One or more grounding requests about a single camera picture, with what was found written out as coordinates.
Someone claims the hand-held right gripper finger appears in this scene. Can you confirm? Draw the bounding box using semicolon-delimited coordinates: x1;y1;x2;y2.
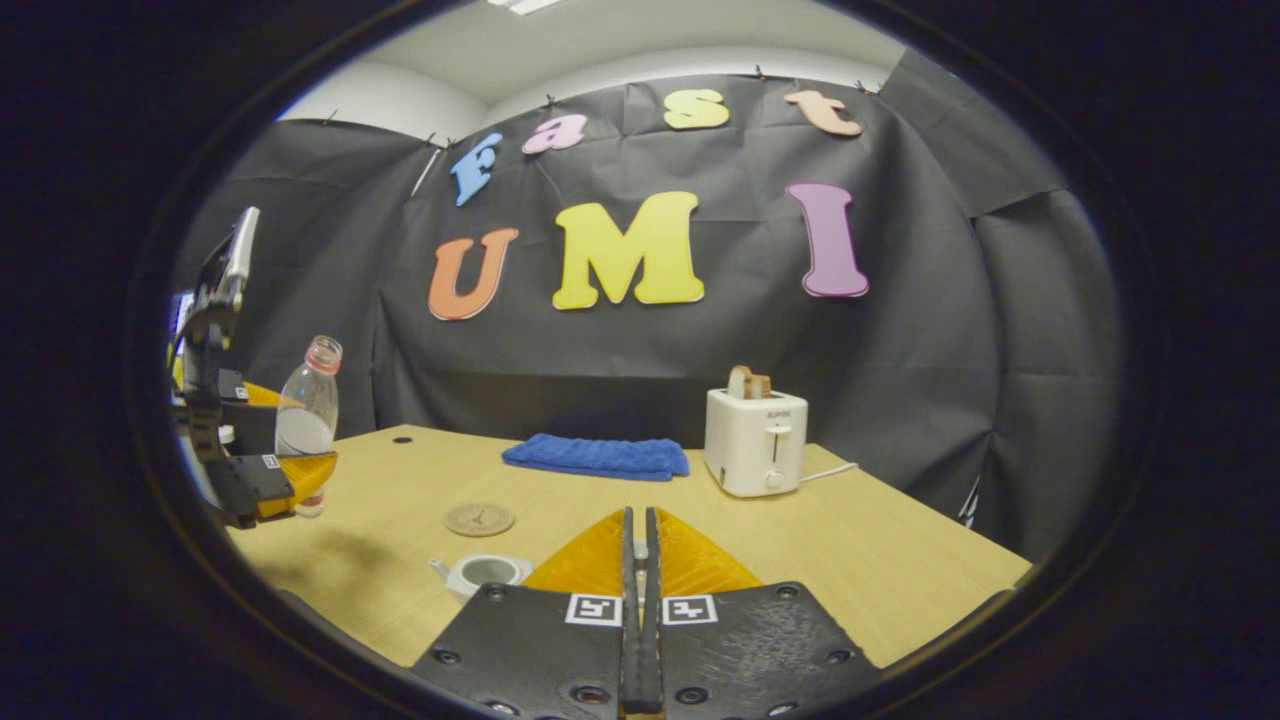
645;507;883;719
410;507;643;719

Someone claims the clear plastic water bottle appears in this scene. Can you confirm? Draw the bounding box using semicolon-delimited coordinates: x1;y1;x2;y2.
275;335;343;518

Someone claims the white ceramic teacup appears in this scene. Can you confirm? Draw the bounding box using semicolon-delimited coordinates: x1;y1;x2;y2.
430;553;534;603

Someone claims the round cork coaster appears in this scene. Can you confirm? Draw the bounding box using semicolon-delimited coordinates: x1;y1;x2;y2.
444;502;516;538

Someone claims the blue folded towel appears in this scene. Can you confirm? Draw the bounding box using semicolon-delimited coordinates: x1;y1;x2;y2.
501;433;691;483

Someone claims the white toaster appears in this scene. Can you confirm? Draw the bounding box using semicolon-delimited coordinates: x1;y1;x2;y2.
704;388;809;498

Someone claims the black backdrop cloth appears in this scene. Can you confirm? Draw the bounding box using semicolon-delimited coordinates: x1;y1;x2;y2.
170;50;1121;561

